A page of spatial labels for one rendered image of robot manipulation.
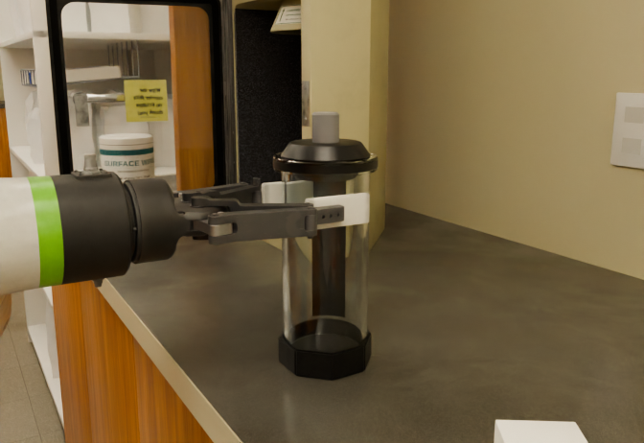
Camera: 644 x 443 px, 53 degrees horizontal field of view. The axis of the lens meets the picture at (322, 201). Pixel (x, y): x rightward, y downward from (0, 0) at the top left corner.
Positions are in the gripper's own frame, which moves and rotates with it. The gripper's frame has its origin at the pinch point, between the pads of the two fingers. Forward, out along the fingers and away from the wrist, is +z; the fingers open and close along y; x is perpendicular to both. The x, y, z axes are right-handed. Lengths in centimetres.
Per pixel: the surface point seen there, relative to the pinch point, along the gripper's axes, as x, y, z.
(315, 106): -8.0, 30.3, 16.6
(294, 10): -23, 41, 19
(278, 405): 17.9, -6.2, -8.3
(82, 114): -6, 63, -12
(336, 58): -15.3, 30.3, 20.4
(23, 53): -21, 254, -1
